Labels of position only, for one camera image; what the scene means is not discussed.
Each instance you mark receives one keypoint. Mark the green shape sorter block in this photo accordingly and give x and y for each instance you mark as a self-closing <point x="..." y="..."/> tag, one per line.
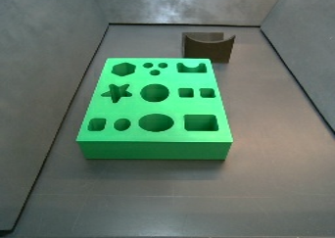
<point x="156" y="109"/>

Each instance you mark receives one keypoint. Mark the dark curved cradle block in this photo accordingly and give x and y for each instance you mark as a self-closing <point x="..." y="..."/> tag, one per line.
<point x="207" y="45"/>

